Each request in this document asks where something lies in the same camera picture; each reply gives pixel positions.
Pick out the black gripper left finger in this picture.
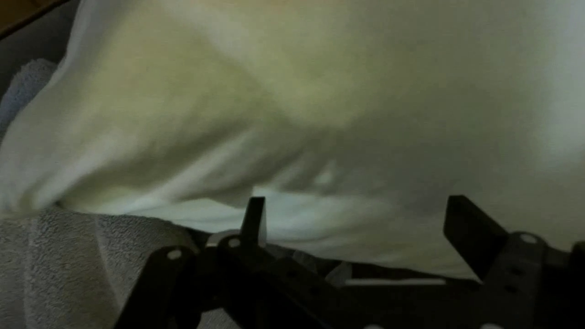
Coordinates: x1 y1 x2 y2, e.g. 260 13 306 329
240 197 266 245

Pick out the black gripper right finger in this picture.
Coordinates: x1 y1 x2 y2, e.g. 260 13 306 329
443 196 538 287

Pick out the white pillow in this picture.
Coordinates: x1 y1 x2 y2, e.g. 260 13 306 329
0 0 585 274

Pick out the light grey blanket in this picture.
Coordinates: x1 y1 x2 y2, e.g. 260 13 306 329
0 60 205 329

